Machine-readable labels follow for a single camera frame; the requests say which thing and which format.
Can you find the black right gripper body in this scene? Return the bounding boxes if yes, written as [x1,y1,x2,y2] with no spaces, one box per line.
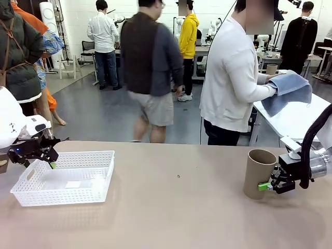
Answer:
[278,153,303,182]

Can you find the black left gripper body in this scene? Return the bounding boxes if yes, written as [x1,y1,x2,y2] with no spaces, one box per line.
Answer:
[7,140,39,164]

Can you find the white perforated plastic basket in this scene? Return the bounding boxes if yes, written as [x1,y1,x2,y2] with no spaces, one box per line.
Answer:
[10,150,116,208]

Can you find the blue grey towel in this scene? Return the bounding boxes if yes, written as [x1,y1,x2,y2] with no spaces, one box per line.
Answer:
[260,73,313,117]

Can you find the person's right forearm white sleeve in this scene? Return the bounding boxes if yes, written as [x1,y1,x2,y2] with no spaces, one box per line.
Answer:
[255,82,277,102]

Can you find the brown cardboard box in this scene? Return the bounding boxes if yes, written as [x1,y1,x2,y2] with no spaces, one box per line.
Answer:
[0,153,10,174]

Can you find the white side table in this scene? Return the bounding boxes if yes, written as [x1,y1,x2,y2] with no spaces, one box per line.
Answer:
[253,89,332,146]

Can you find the white wooden step stool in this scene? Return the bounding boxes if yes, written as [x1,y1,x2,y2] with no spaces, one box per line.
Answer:
[59,54,80,80]

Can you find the person in green jacket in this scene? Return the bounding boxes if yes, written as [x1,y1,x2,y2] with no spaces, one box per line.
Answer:
[0,0,45,116]

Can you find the mannequin in orange clothes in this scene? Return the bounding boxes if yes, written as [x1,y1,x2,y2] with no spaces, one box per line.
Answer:
[11,0,67,138]

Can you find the black office chair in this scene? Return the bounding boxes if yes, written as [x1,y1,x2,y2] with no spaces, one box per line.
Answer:
[80,40,96,62]

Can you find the person in white sweater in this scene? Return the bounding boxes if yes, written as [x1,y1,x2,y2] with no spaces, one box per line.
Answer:
[199,0,286,146]

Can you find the long background workbench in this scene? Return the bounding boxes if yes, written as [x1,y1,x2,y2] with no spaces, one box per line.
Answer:
[259,50,283,67]

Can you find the person in white shirt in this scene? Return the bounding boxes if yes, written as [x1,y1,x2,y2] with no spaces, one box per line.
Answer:
[87,0,122,91]

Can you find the person in black sweater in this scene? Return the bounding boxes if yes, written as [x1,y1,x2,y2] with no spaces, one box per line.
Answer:
[279,1,319,76]

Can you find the person in brown vest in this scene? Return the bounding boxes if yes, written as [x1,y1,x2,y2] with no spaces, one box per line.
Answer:
[120,0,185,144]

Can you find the person in yellow hoodie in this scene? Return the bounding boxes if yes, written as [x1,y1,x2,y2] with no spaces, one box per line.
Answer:
[178,0,200,103]

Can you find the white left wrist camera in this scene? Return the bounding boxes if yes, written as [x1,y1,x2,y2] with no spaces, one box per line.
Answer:
[25,116,52,137]

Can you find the black right arm cable sleeve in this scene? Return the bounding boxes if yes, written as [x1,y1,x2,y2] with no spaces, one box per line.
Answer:
[298,103,332,189]

